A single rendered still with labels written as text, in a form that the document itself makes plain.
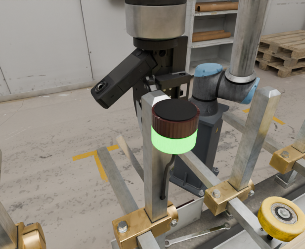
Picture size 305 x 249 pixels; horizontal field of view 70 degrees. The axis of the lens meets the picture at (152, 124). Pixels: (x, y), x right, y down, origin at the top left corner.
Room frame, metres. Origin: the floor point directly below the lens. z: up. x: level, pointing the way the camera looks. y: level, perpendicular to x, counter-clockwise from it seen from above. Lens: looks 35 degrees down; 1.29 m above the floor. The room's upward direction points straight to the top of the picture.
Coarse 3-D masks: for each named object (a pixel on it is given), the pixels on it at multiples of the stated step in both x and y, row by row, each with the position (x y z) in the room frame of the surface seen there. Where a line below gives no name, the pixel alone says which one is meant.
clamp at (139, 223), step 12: (168, 204) 0.30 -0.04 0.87; (132, 216) 0.27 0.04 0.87; (144, 216) 0.27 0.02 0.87; (168, 216) 0.27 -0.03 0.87; (132, 228) 0.24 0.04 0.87; (144, 228) 0.24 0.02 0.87; (156, 228) 0.25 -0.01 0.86; (168, 228) 0.26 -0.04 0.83; (120, 240) 0.22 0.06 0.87; (132, 240) 0.23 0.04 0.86
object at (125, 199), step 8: (104, 152) 0.48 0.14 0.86; (104, 160) 0.45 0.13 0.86; (112, 160) 0.45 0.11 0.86; (104, 168) 0.43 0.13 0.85; (112, 168) 0.42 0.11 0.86; (112, 176) 0.39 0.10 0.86; (120, 176) 0.39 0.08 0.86; (112, 184) 0.36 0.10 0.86; (120, 184) 0.36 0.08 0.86; (120, 192) 0.34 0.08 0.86; (128, 192) 0.34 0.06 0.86; (120, 200) 0.32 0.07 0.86; (128, 200) 0.32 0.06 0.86; (128, 208) 0.29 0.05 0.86; (136, 208) 0.29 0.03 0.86; (144, 240) 0.22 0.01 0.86; (152, 240) 0.22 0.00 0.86; (144, 248) 0.21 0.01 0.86; (152, 248) 0.21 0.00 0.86
